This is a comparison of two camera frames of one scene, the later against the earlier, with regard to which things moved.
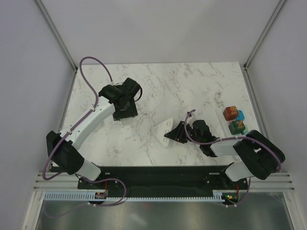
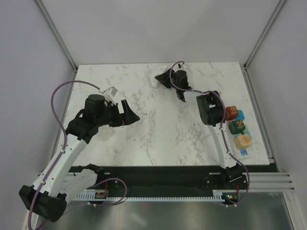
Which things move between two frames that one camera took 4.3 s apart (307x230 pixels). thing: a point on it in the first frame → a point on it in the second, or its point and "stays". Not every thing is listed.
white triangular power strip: x=161 y=129 → x=155 y=70
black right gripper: x=177 y=134 → x=163 y=79
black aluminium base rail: x=167 y=179 stays
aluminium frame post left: x=45 y=15 stays
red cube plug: x=230 y=113 stays
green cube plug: x=237 y=127 stays
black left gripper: x=131 y=113 → x=126 y=118
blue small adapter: x=241 y=116 stays
